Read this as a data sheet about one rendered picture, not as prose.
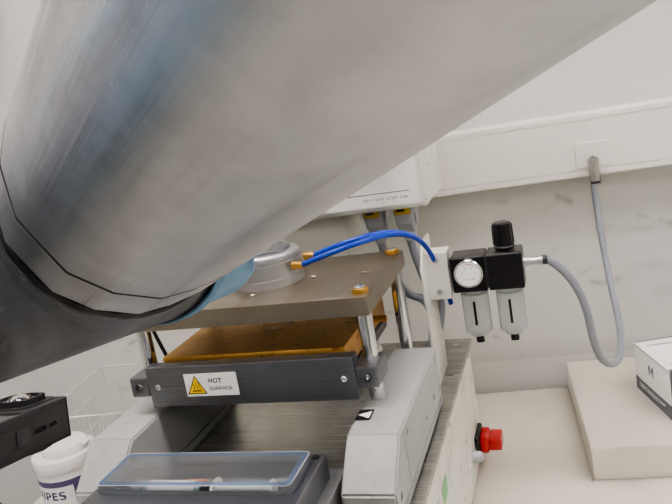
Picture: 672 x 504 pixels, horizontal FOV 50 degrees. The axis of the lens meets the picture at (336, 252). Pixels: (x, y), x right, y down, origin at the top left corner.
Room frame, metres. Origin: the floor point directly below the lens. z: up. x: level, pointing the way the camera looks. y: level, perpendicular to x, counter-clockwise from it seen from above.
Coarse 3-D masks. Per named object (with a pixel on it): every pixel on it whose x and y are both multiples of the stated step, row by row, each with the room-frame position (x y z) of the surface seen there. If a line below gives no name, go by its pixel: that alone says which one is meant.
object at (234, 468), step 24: (144, 456) 0.62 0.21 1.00; (168, 456) 0.61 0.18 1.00; (192, 456) 0.60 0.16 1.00; (216, 456) 0.59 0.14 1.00; (240, 456) 0.59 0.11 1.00; (264, 456) 0.58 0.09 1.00; (288, 456) 0.57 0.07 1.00; (120, 480) 0.58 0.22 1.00; (144, 480) 0.57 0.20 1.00; (168, 480) 0.56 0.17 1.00; (192, 480) 0.56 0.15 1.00; (216, 480) 0.55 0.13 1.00; (240, 480) 0.54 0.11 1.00; (264, 480) 0.54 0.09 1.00; (288, 480) 0.53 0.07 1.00
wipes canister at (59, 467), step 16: (80, 432) 0.95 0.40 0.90; (48, 448) 0.92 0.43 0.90; (64, 448) 0.91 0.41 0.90; (80, 448) 0.92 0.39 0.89; (32, 464) 0.91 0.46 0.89; (48, 464) 0.89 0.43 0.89; (64, 464) 0.89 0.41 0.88; (80, 464) 0.90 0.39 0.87; (48, 480) 0.89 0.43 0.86; (64, 480) 0.89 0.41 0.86; (48, 496) 0.90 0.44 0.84; (64, 496) 0.89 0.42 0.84
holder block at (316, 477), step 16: (320, 464) 0.57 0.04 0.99; (304, 480) 0.54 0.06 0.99; (320, 480) 0.56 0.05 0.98; (96, 496) 0.58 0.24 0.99; (112, 496) 0.57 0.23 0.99; (128, 496) 0.57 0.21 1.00; (144, 496) 0.56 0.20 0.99; (160, 496) 0.56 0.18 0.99; (176, 496) 0.55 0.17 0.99; (192, 496) 0.55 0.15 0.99; (208, 496) 0.54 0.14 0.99; (224, 496) 0.54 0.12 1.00; (240, 496) 0.53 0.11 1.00; (256, 496) 0.53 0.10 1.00; (272, 496) 0.53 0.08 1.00; (288, 496) 0.52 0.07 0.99; (304, 496) 0.52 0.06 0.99; (320, 496) 0.55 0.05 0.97
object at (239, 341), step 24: (384, 312) 0.83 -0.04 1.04; (192, 336) 0.79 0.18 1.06; (216, 336) 0.78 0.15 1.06; (240, 336) 0.76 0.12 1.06; (264, 336) 0.74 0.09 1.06; (288, 336) 0.73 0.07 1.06; (312, 336) 0.72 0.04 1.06; (336, 336) 0.70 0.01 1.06; (168, 360) 0.73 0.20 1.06; (192, 360) 0.72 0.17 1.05
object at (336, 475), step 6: (330, 474) 0.59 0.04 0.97; (336, 474) 0.59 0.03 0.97; (342, 474) 0.59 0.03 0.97; (330, 480) 0.58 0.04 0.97; (336, 480) 0.58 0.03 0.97; (342, 480) 0.58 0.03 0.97; (330, 486) 0.57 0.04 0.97; (336, 486) 0.57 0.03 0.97; (324, 492) 0.56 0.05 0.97; (330, 492) 0.56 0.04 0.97; (336, 492) 0.56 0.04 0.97; (324, 498) 0.55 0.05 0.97; (330, 498) 0.55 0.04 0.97; (336, 498) 0.56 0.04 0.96
